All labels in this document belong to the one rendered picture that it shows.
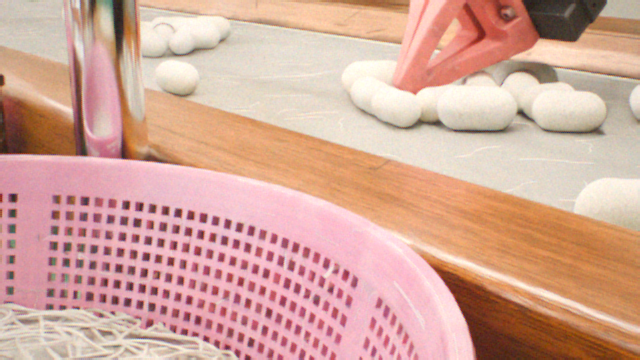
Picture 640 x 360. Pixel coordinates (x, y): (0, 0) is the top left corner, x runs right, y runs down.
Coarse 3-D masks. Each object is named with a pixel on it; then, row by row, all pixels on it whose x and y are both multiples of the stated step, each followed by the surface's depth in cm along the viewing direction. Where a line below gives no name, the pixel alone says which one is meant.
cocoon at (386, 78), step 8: (352, 64) 53; (360, 64) 53; (368, 64) 53; (376, 64) 53; (384, 64) 53; (392, 64) 53; (344, 72) 53; (352, 72) 53; (360, 72) 53; (368, 72) 53; (376, 72) 53; (384, 72) 53; (392, 72) 53; (344, 80) 53; (352, 80) 53; (384, 80) 53; (392, 80) 53; (344, 88) 54
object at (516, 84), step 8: (520, 72) 49; (512, 80) 49; (520, 80) 49; (528, 80) 49; (536, 80) 49; (504, 88) 49; (512, 88) 49; (520, 88) 48; (520, 96) 48; (520, 104) 49; (520, 112) 49
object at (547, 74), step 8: (504, 64) 53; (512, 64) 53; (520, 64) 52; (528, 64) 52; (536, 64) 52; (544, 64) 52; (496, 72) 53; (504, 72) 52; (536, 72) 52; (544, 72) 52; (552, 72) 52; (496, 80) 53; (504, 80) 52; (544, 80) 52; (552, 80) 52
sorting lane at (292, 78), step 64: (0, 0) 126; (192, 64) 68; (256, 64) 67; (320, 64) 67; (320, 128) 46; (384, 128) 46; (448, 128) 46; (512, 128) 46; (512, 192) 35; (576, 192) 35
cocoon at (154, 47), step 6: (144, 36) 71; (150, 36) 70; (156, 36) 70; (162, 36) 71; (144, 42) 70; (150, 42) 70; (156, 42) 70; (162, 42) 70; (144, 48) 70; (150, 48) 70; (156, 48) 70; (162, 48) 70; (144, 54) 71; (150, 54) 70; (156, 54) 71; (162, 54) 71
